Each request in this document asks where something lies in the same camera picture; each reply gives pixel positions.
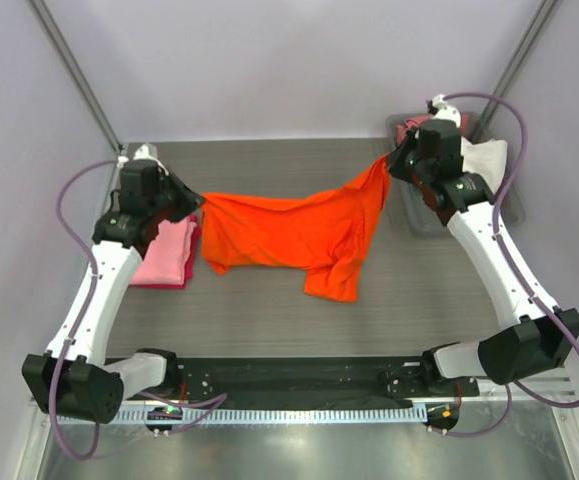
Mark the orange t shirt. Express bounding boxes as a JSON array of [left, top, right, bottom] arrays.
[[201, 156, 391, 303]]

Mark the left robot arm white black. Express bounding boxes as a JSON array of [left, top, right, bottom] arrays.
[[22, 153, 203, 424]]

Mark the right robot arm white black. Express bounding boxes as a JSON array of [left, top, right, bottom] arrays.
[[387, 118, 579, 396]]

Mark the folded magenta t shirt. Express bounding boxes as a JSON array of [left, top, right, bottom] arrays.
[[128, 214, 203, 291]]

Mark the dusty red t shirt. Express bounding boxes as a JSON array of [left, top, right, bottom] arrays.
[[395, 113, 470, 146]]

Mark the white t shirt green collar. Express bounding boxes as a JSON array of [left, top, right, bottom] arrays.
[[461, 137, 508, 194]]

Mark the folded light pink t shirt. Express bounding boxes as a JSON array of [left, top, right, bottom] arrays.
[[129, 219, 193, 287]]

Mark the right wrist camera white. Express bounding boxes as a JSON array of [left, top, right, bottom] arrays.
[[427, 94, 462, 128]]

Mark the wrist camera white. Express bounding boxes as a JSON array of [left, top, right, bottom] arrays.
[[132, 143, 159, 163], [427, 94, 462, 128]]

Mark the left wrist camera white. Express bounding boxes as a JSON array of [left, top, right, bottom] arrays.
[[132, 143, 159, 163]]

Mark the right aluminium corner post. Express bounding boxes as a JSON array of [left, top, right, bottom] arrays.
[[478, 0, 565, 126]]

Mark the aluminium corner post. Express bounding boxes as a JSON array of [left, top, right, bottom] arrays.
[[478, 0, 565, 126], [26, 0, 124, 154]]

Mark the left aluminium corner post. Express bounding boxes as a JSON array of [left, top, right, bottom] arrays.
[[26, 0, 124, 154]]

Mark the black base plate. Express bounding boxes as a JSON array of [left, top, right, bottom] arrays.
[[158, 355, 480, 435]]

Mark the slotted cable duct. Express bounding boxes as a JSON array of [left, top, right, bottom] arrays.
[[113, 405, 428, 425]]

